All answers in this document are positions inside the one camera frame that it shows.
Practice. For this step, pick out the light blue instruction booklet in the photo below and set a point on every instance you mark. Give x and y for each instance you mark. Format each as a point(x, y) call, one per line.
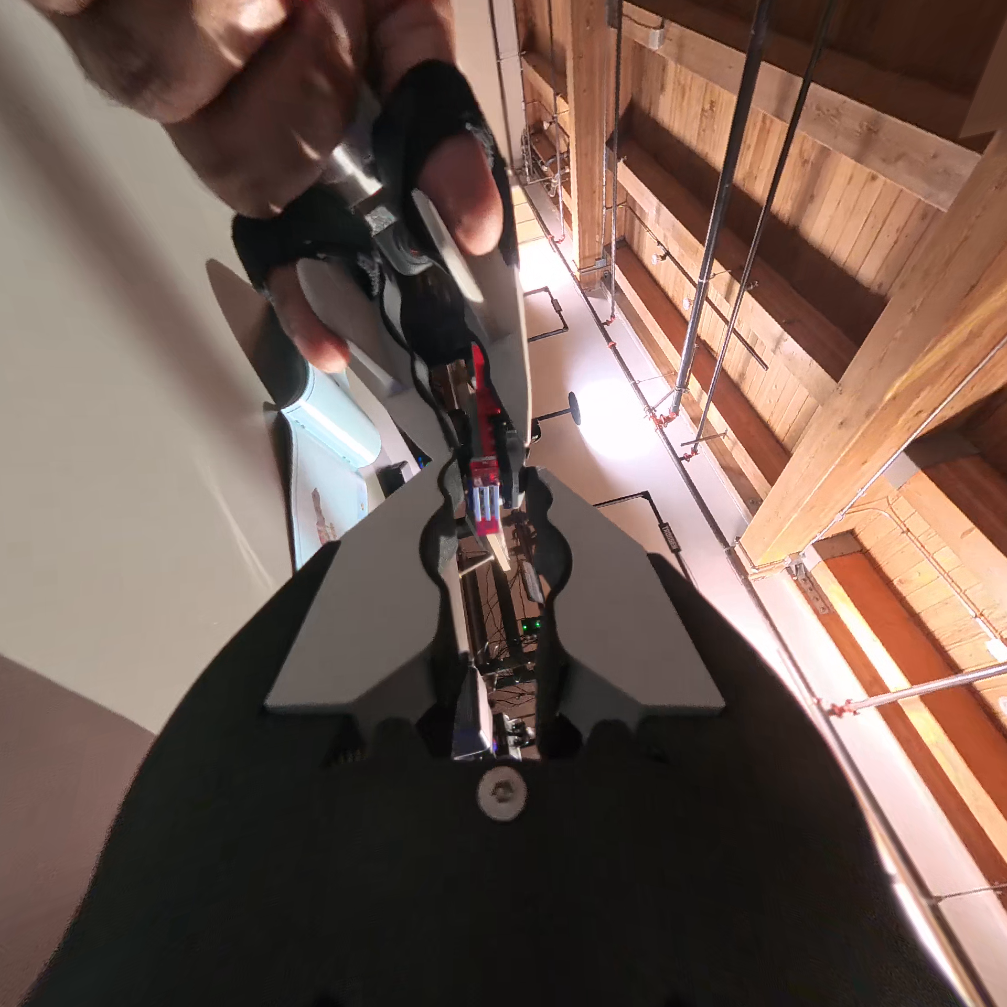
point(330, 421)

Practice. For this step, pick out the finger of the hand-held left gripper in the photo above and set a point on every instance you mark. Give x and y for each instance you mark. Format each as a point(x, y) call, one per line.
point(495, 338)
point(370, 338)

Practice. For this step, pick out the red grey toy brick model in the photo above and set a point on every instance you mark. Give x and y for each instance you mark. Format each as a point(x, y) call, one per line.
point(486, 393)

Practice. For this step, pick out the grey desk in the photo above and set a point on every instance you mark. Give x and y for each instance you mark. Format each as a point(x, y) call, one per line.
point(118, 433)

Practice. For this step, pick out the silver ceiling pipe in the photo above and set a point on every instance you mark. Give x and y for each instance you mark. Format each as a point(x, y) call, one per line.
point(718, 212)

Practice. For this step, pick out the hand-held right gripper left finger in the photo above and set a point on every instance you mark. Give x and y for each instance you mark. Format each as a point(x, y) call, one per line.
point(370, 621)

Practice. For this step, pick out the person's left hand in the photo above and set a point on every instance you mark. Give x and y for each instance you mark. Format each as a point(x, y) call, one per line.
point(236, 94)

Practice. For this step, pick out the black floor lamp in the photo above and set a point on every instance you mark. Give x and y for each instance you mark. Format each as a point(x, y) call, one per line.
point(574, 409)

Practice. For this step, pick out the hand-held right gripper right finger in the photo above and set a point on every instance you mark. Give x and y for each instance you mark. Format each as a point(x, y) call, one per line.
point(629, 629)

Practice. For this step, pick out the black metal frame stand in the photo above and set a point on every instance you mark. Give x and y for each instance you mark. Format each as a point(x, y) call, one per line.
point(669, 539)

